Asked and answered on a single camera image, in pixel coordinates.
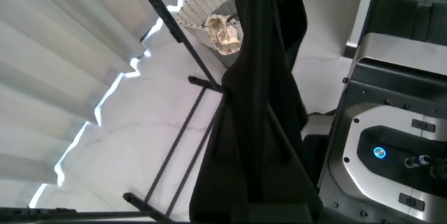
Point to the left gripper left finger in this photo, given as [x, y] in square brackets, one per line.
[216, 182]

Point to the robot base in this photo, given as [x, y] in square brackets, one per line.
[401, 88]

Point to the black garment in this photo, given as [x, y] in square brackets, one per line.
[258, 42]

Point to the black clothes rack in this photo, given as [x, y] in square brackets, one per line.
[167, 18]

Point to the white laundry basket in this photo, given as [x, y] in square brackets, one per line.
[209, 0]

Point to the white curtain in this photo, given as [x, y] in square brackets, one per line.
[52, 60]

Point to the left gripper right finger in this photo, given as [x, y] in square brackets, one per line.
[290, 189]

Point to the cream printed garment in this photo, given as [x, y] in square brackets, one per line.
[223, 37]

